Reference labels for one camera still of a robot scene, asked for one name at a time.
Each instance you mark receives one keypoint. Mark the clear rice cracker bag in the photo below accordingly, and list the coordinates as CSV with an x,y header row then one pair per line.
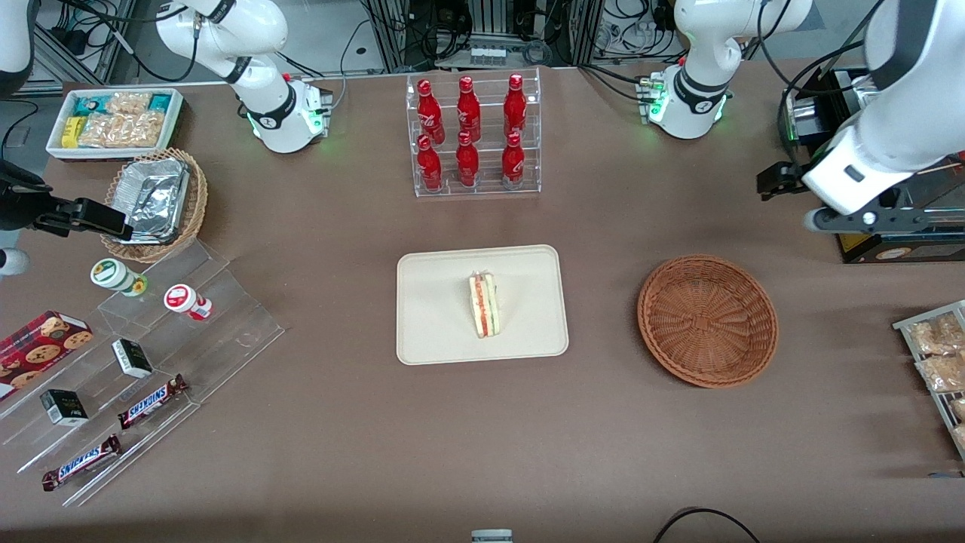
x,y
121,130
128,102

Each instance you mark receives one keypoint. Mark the green-lidded small drink bottle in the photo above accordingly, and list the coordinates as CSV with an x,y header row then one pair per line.
x,y
111,274

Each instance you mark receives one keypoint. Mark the white rectangular snack bin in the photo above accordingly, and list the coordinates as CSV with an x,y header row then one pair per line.
x,y
175,105

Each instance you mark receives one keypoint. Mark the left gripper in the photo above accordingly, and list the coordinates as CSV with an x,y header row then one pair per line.
x,y
784,179

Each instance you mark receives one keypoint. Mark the white power strip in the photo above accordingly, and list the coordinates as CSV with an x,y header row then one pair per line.
x,y
487,56

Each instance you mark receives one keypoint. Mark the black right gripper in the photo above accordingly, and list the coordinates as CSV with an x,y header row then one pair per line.
x,y
22,205

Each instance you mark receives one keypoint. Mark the brown Snickers bar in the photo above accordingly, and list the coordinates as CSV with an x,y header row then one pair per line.
x,y
151,402
81,461

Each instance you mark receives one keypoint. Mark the triangular sandwich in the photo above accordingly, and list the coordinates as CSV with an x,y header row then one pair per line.
x,y
484,305

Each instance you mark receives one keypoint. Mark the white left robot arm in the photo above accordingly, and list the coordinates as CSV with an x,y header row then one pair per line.
x,y
701,45

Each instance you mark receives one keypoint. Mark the aluminium frame rack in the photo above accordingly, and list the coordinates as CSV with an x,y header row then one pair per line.
x,y
392,38

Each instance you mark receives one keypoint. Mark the red cola bottle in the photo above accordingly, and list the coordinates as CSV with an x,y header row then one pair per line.
x,y
467,164
468,109
513,164
515,105
430,113
430,167

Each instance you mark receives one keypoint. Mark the beige rectangular tray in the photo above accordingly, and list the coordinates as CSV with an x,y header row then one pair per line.
x,y
430,317

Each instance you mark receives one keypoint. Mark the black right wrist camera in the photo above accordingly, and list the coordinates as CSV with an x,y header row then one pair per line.
x,y
90,215

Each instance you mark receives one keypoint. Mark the yellow snack packet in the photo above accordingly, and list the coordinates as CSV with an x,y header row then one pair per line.
x,y
71,132

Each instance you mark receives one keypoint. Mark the brown round wicker basket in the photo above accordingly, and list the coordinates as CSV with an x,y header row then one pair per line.
x,y
705,320

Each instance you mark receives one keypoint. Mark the red-lidded small drink bottle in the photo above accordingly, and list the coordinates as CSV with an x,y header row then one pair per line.
x,y
181,298

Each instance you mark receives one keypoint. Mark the clear acrylic stepped shelf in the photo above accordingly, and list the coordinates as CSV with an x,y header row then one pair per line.
x,y
226,332

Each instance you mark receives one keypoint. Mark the tray of packaged snacks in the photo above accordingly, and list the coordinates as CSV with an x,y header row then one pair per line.
x,y
942,407

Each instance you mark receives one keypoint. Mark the black hot food display case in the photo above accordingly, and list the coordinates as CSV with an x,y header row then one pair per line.
x,y
905,249

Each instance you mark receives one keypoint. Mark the aluminium foil container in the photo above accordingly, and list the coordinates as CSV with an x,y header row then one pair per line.
x,y
151,200

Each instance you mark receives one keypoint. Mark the small black box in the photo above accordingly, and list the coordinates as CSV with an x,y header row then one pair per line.
x,y
64,407
132,358

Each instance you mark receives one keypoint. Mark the teal snack packet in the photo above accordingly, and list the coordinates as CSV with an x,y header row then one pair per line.
x,y
90,105
160,102

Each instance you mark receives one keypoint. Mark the clear acrylic bottle rack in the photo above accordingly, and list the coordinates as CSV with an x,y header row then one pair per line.
x,y
486,185

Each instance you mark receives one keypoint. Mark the red chocolate cookie box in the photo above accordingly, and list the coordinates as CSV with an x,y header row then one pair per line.
x,y
38,347

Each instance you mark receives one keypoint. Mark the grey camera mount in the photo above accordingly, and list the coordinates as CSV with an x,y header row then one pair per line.
x,y
491,536

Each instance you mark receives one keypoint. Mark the light tan wicker basket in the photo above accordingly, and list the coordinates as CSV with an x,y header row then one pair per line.
x,y
197,196

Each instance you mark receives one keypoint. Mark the clear fried snack bag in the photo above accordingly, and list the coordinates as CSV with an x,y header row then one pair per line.
x,y
942,373
960,437
938,335
959,409

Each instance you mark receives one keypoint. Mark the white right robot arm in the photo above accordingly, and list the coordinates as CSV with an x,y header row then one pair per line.
x,y
271,113

